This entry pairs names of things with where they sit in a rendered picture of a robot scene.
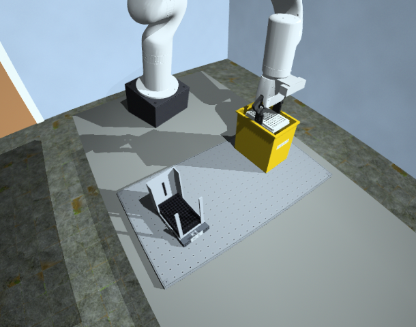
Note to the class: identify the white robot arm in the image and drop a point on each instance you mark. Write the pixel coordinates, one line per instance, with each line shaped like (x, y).
(163, 18)

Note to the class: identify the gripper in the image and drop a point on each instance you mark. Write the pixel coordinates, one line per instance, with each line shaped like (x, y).
(268, 94)

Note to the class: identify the yellow open-top bin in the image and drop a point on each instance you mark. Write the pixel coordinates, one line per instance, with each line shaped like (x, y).
(263, 148)

